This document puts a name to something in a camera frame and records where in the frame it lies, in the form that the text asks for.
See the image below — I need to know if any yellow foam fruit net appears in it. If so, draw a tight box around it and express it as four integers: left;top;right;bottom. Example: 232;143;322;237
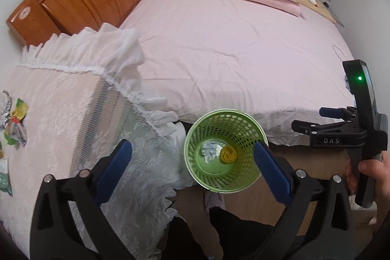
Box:
219;144;238;164

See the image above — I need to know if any person's right hand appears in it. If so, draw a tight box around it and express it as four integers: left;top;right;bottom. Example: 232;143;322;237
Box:
358;151;390;231

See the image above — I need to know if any printed white paper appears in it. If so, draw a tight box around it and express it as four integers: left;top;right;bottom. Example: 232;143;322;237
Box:
4;121;27;146

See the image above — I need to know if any lace tablecloth with ruffle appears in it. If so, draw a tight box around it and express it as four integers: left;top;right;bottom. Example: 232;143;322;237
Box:
1;23;191;259

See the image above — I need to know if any pink bed sheet mattress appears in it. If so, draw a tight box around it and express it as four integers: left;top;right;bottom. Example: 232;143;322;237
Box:
122;0;354;146

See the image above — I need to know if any green plastic trash basket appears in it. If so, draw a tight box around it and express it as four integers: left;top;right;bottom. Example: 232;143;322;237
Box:
184;109;268;194

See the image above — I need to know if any wooden board on bed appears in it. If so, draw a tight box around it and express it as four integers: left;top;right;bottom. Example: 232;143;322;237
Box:
298;0;336;24

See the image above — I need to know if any silver foil blister pack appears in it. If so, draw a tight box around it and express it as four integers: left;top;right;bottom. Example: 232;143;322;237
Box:
1;90;13;131

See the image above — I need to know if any white cloth on floor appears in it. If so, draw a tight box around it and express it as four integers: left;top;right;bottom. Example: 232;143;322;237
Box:
204;191;225;212

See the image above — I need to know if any green yellow chip bag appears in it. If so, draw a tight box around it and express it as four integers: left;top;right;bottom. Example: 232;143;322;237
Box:
10;98;29;123

